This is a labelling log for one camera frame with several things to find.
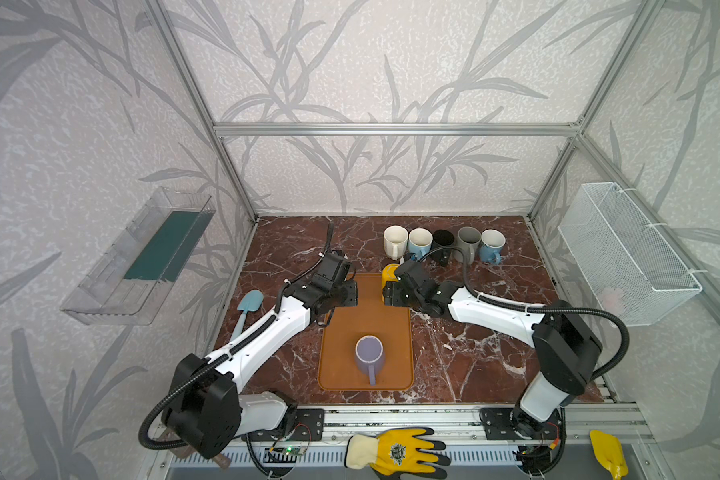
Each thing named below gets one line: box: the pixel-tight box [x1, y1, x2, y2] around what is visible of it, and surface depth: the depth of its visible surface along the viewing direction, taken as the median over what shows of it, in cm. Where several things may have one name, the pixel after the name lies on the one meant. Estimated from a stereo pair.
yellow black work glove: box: [344, 427, 452, 480], surface depth 69 cm
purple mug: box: [355, 335, 384, 386], surface depth 79 cm
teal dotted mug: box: [479, 229, 506, 265], surface depth 102 cm
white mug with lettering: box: [383, 225, 409, 261], surface depth 104 cm
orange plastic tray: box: [318, 273, 414, 391], surface depth 84 cm
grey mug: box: [457, 226, 482, 265], surface depth 101 cm
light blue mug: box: [408, 228, 433, 261], surface depth 104 cm
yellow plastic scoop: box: [589, 430, 629, 480], surface depth 70 cm
